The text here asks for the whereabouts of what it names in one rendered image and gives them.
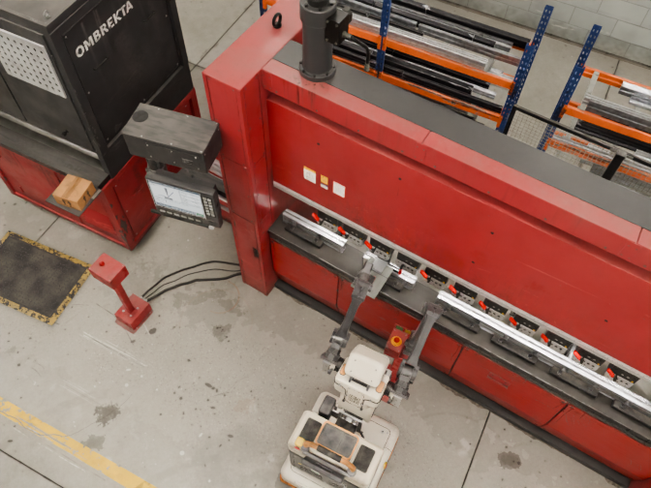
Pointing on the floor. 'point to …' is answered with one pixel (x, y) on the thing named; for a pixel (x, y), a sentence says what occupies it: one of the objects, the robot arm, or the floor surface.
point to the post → (614, 165)
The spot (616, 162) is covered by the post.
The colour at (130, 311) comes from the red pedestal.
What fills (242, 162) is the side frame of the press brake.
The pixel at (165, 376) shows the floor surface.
